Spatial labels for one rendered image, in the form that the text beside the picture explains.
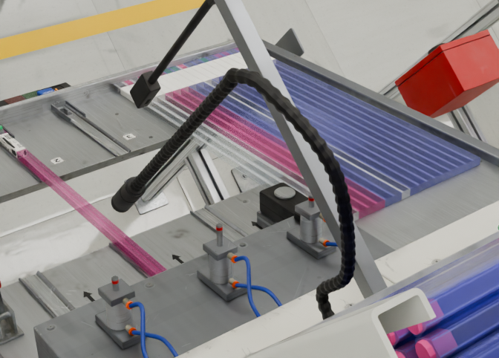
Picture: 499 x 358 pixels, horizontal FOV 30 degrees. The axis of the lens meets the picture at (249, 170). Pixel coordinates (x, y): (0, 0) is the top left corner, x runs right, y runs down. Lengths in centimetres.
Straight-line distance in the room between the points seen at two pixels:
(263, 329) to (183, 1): 174
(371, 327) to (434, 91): 145
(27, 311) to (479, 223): 47
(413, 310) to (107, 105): 111
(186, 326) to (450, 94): 98
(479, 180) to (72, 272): 51
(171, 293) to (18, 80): 140
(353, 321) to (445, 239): 61
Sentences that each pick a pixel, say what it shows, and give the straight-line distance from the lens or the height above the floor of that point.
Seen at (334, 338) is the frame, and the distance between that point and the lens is 33.
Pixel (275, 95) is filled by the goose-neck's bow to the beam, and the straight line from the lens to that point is 57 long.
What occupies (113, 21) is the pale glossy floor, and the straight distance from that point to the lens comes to 237.
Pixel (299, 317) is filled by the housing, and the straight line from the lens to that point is 82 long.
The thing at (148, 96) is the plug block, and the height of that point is 114.
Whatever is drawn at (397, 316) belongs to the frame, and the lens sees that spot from 34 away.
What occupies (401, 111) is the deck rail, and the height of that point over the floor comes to 97.
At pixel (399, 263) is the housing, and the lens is 89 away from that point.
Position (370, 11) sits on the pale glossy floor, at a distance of 274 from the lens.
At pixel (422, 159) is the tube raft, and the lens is 121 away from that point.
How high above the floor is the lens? 197
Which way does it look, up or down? 58 degrees down
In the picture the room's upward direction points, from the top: 49 degrees clockwise
